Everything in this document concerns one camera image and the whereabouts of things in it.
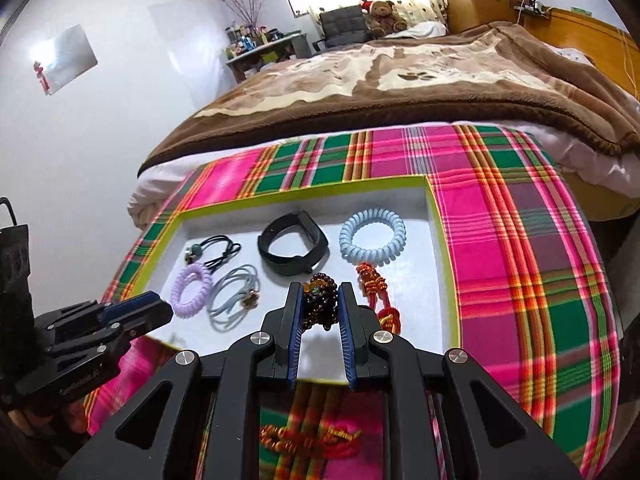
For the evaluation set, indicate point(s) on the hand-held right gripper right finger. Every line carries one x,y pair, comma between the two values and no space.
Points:
347,342

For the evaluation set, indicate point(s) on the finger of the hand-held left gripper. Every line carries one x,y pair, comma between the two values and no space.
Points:
147,322
132,306

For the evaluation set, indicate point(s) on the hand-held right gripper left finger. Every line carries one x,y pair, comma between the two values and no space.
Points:
295,332

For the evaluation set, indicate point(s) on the black smart wristband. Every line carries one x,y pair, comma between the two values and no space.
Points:
270,256

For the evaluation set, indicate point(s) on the yellow-green cardboard box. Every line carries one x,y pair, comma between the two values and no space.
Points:
417,270

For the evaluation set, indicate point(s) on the pink green plaid cloth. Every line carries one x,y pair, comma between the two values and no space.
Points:
500,260

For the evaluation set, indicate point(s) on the brown patterned blanket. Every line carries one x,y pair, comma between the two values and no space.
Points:
350,75

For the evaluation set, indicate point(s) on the cluttered side desk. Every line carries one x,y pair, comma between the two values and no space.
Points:
260,57

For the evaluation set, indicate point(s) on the group of bottles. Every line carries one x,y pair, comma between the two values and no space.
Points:
245,40

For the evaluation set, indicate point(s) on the dark grey chair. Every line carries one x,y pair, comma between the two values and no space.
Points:
342,25

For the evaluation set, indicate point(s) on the vase with dry branches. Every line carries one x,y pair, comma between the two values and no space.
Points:
247,10

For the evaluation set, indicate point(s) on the white pillow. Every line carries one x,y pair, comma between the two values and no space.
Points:
425,29

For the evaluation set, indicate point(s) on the brown teddy bear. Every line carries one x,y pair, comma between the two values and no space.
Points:
385,17

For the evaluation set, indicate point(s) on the power strip with plugs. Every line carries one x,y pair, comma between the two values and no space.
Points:
532,7

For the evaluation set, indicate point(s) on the wooden headboard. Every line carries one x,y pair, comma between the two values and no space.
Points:
590,45

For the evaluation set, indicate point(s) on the glossy wall poster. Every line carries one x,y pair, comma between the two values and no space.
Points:
65,60

